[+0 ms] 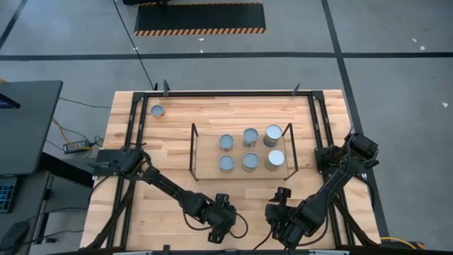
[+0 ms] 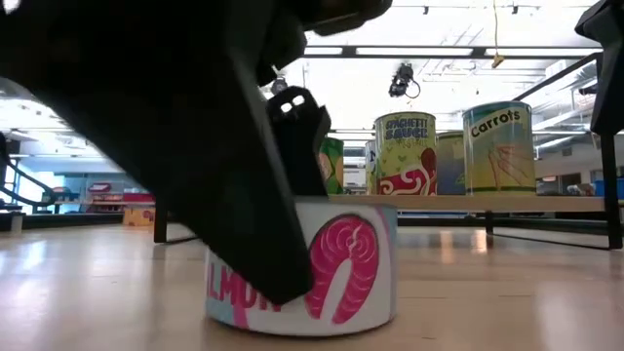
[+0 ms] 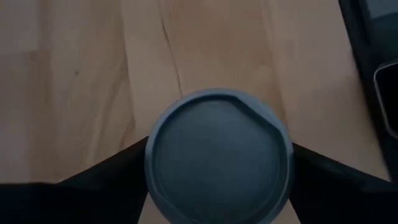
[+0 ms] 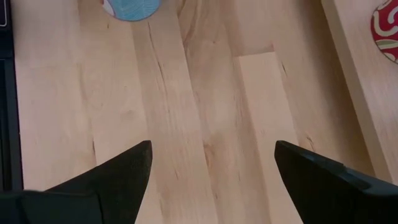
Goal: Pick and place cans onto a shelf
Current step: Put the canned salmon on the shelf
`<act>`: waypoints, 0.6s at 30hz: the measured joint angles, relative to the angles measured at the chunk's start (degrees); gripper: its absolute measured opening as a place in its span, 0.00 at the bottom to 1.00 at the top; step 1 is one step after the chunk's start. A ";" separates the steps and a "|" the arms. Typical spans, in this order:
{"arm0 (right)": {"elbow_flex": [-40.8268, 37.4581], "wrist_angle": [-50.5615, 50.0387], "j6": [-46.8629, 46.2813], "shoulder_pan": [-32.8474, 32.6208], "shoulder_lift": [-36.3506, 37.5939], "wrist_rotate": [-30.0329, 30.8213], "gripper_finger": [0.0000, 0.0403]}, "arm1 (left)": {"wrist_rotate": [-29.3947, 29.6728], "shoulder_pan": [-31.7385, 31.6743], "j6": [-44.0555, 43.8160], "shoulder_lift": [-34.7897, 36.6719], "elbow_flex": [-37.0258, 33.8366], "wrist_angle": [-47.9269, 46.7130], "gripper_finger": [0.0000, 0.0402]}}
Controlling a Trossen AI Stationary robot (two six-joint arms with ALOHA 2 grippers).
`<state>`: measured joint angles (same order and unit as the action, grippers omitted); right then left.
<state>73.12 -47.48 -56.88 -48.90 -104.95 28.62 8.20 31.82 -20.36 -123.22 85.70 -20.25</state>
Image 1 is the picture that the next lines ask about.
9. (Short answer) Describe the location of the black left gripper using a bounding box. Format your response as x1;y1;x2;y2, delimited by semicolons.
205;193;237;245

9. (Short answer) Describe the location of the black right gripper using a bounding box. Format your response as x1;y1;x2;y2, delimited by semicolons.
265;187;305;250

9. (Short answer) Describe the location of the pink fruit label can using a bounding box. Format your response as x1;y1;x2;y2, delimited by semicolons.
218;154;236;174

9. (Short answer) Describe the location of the carrots label can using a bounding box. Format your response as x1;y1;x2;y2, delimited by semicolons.
264;149;286;172

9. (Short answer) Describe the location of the salmon label can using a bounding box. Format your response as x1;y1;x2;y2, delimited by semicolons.
241;152;260;174

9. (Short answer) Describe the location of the sliced peaches label can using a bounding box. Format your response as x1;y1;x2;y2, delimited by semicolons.
218;133;235;152

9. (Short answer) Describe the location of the peas label can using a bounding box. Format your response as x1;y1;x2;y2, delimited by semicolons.
262;123;284;148

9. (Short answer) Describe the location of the green box with brown base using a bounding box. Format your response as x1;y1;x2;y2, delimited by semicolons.
242;127;260;149

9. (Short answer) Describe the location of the black power adapter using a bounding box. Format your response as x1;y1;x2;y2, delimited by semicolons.
62;140;91;154

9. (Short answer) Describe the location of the black hazard striped floor mat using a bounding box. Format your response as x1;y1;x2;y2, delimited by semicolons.
133;1;267;38

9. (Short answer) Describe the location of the dark grey desk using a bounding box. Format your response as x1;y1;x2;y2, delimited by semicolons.
0;79;64;177

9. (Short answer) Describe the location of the black computer mouse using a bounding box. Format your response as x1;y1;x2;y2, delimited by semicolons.
0;221;31;251

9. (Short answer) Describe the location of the blue lit keyboard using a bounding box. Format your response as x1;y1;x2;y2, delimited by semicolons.
0;176;18;215

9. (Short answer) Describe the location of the black object on floor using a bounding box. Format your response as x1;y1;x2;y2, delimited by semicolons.
122;0;171;6

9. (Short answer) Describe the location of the laptop screen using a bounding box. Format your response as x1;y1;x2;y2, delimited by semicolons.
0;92;21;111

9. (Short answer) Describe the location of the black frame wooden shelf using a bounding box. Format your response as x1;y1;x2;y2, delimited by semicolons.
189;122;299;182

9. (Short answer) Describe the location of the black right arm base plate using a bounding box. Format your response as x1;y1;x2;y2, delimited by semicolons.
314;146;380;176

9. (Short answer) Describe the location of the yellow floor cable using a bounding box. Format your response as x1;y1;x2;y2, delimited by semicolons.
379;236;425;250

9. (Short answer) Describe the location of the black aluminium rig frame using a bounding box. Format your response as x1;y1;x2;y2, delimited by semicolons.
79;90;382;255

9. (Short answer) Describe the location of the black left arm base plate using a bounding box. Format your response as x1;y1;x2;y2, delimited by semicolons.
92;147;144;177

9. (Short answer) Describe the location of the black floor cable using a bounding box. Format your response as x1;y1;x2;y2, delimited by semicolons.
112;0;157;90

